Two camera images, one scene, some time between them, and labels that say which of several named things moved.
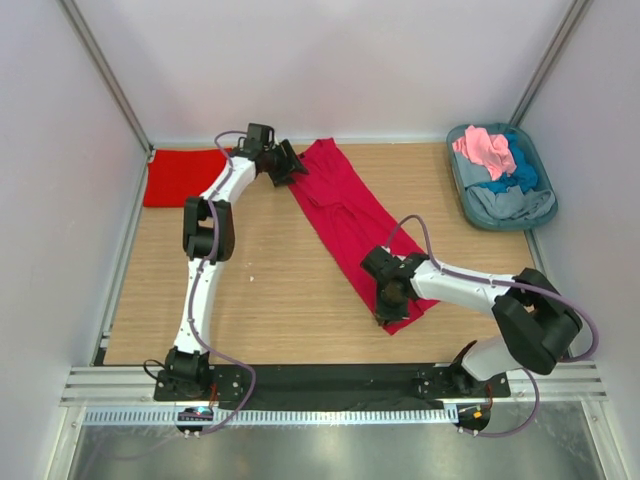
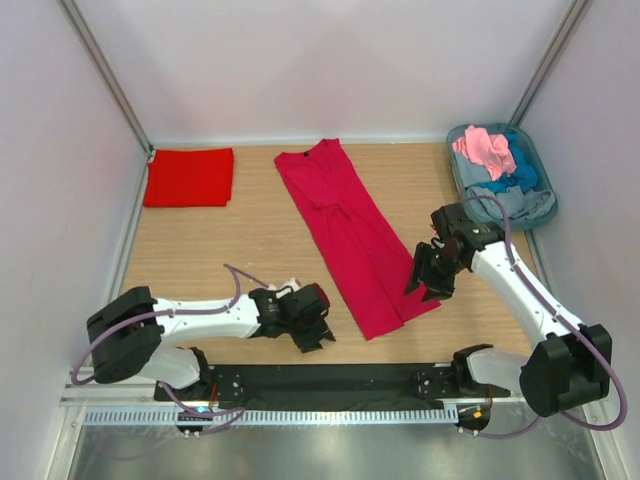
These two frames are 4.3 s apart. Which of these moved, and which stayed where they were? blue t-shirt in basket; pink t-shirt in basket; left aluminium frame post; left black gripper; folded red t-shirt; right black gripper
Moved: left black gripper; right black gripper
Stayed: left aluminium frame post; pink t-shirt in basket; folded red t-shirt; blue t-shirt in basket
